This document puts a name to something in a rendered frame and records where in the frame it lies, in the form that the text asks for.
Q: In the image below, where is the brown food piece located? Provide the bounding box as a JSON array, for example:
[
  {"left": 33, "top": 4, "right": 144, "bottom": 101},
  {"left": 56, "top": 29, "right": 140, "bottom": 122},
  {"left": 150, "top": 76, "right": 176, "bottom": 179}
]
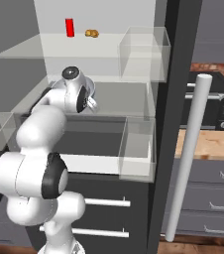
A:
[{"left": 84, "top": 29, "right": 100, "bottom": 39}]

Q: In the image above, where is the grey cupboard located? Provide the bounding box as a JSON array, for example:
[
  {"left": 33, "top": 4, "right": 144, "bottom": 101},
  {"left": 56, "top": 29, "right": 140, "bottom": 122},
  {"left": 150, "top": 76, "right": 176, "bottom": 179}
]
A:
[{"left": 0, "top": 196, "right": 34, "bottom": 248}]

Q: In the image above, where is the clear glass fridge shelf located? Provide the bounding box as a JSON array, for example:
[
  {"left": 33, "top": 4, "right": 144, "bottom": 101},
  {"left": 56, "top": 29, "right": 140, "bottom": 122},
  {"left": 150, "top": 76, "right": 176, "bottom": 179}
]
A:
[{"left": 0, "top": 32, "right": 158, "bottom": 61}]

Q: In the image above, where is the red can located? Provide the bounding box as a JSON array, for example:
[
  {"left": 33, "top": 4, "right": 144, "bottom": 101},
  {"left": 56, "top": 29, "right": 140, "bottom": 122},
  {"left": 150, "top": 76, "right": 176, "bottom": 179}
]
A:
[{"left": 64, "top": 18, "right": 75, "bottom": 39}]

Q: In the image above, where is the white fridge drawer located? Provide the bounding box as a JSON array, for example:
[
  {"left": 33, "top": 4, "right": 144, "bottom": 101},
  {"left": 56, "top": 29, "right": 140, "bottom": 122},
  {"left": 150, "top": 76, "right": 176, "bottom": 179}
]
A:
[{"left": 53, "top": 113, "right": 153, "bottom": 177}]

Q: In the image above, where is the dark fridge door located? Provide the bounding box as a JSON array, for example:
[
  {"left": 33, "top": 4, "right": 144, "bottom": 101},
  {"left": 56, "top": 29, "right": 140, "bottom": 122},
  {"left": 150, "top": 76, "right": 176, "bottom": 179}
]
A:
[{"left": 146, "top": 0, "right": 204, "bottom": 254}]

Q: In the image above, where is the open fridge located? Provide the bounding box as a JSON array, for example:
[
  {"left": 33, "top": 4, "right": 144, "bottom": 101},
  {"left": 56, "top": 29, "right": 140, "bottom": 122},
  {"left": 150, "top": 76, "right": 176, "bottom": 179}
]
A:
[{"left": 0, "top": 0, "right": 171, "bottom": 254}]

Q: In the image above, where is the long white fridge door handle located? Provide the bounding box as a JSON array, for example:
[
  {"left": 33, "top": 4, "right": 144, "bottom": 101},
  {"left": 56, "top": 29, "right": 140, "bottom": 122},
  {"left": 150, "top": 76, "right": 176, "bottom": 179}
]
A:
[{"left": 165, "top": 73, "right": 214, "bottom": 242}]

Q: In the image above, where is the grey cupboard drawer front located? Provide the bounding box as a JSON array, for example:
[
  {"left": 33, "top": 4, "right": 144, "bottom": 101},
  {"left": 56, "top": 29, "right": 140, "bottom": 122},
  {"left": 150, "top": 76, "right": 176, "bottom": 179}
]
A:
[
  {"left": 172, "top": 158, "right": 224, "bottom": 187},
  {"left": 168, "top": 182, "right": 224, "bottom": 213},
  {"left": 161, "top": 209, "right": 224, "bottom": 238}
]

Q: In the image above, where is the black oven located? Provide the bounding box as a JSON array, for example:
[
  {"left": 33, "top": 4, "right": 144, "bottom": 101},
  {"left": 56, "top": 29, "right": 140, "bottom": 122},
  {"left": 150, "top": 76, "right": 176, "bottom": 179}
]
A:
[{"left": 178, "top": 70, "right": 224, "bottom": 132}]

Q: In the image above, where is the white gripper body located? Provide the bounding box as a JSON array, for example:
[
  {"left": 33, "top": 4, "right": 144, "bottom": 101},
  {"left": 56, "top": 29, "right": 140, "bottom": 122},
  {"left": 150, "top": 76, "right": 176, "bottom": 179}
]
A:
[{"left": 85, "top": 96, "right": 99, "bottom": 113}]

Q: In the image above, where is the white freezer drawer handle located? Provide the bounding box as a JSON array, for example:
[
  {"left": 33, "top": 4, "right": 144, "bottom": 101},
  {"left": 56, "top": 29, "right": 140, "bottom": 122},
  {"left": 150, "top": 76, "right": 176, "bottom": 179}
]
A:
[
  {"left": 83, "top": 196, "right": 132, "bottom": 208},
  {"left": 39, "top": 225, "right": 131, "bottom": 239}
]

